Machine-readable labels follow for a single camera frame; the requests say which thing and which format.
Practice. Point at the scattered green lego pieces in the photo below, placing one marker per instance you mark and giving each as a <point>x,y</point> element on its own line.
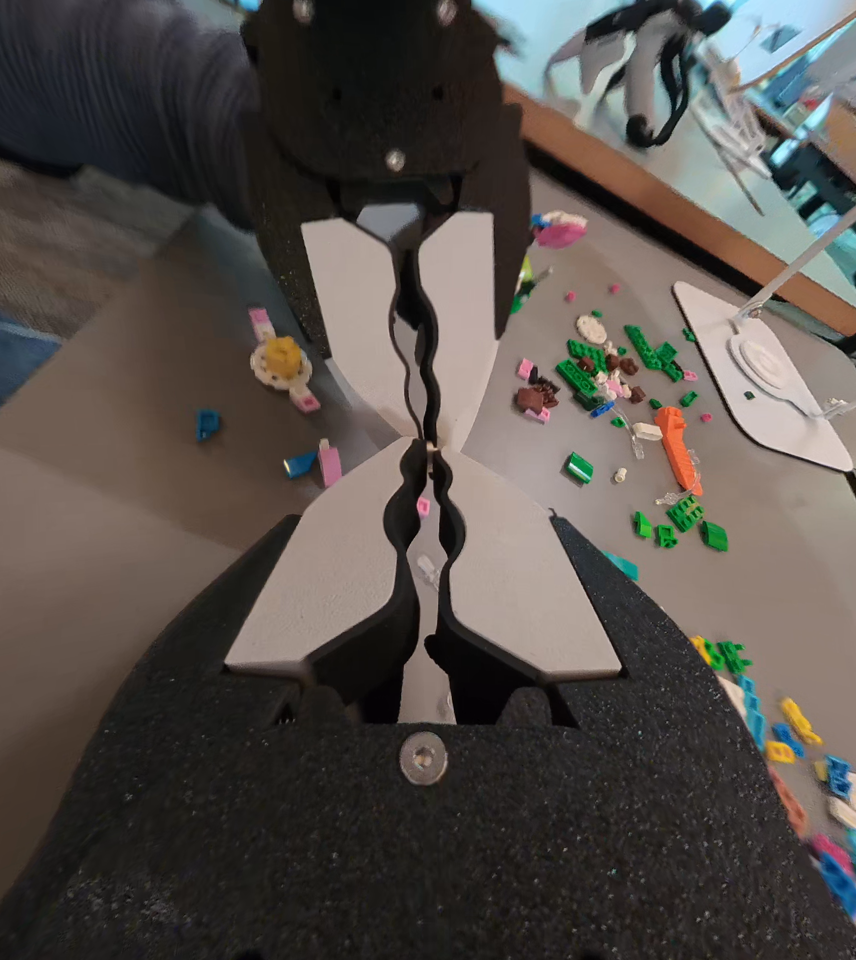
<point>645,352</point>

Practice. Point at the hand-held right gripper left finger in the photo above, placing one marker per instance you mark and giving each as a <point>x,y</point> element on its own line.
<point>323,585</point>

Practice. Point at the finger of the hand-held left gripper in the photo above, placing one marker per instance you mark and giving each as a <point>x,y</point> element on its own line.
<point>353,315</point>
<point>465,315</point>

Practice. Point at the yellow flower lego build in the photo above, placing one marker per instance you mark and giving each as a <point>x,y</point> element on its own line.
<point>283,364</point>

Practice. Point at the blue lego piece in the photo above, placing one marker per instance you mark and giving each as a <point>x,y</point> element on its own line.
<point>207,424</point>

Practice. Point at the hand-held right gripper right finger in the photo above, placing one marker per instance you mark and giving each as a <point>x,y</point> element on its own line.
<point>525,592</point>

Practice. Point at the white stand base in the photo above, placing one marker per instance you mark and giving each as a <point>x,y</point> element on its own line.
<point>795,420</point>

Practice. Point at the pink and white lego build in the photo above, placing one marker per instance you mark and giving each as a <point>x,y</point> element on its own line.
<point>559,229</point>

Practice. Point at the cluster of brown lego pieces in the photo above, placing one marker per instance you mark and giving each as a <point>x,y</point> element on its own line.
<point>540,394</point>

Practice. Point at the pile of blue yellow white lego pieces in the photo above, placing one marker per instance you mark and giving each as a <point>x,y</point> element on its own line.
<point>818,765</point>

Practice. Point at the teal lego piece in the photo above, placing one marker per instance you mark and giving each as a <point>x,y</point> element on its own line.
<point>623,566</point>

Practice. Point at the blue lego wedge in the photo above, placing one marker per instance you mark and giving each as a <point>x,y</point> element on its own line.
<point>299,466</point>

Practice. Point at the wooden edged side table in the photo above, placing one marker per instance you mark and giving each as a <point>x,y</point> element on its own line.
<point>705,217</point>

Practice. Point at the person's left forearm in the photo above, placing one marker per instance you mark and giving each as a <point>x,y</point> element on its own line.
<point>97,90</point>

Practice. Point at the pink lego brick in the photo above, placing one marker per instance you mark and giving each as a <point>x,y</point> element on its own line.
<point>329,462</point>

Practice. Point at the white lego piece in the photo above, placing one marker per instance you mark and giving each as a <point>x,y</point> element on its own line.
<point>645,431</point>

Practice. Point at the orange lego piece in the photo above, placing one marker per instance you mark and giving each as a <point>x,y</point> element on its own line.
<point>679,450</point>

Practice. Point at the idle hand-held gripper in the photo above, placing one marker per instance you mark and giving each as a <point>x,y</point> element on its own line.
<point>645,60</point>

